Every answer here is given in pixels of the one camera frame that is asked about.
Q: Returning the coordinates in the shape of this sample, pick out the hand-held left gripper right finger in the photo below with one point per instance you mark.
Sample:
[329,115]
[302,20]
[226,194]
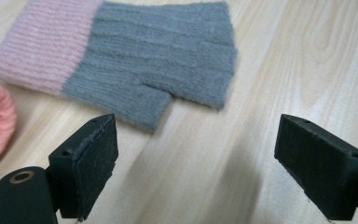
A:
[320,165]

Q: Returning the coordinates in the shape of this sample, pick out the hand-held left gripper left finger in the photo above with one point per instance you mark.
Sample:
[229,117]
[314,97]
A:
[88,168]

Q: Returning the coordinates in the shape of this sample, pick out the pink and grey knitted glove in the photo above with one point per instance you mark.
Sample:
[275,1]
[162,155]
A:
[143,59]

